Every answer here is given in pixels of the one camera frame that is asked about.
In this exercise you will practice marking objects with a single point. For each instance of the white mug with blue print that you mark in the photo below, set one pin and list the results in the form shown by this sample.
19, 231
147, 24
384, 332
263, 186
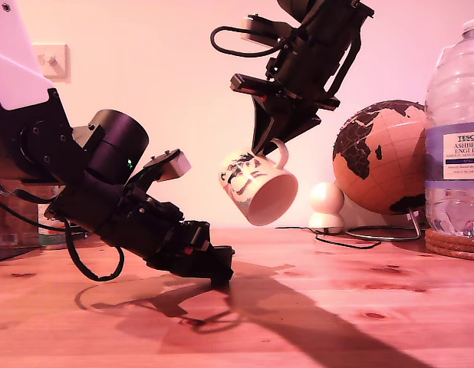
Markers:
267, 199

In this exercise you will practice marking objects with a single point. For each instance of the white pet food can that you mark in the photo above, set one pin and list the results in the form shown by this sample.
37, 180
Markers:
53, 239

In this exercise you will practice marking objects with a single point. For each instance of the white round-headed device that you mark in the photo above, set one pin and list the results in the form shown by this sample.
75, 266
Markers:
327, 199

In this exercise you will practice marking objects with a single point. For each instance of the white wall switch plate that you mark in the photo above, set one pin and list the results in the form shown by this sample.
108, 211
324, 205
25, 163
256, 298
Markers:
56, 57

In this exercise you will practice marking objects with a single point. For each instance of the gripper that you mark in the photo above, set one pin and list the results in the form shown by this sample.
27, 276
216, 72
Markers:
152, 230
306, 69

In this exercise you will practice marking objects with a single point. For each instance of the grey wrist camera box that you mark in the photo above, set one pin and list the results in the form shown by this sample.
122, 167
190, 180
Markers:
177, 166
256, 36

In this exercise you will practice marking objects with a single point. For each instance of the large clear water bottle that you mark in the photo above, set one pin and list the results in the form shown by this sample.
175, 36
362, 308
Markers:
451, 115

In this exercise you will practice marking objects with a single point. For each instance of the cork globe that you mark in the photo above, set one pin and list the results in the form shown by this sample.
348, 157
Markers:
394, 165

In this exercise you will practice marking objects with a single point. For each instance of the round cork coaster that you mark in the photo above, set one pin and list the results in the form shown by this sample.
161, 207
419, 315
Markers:
451, 245
459, 256
451, 234

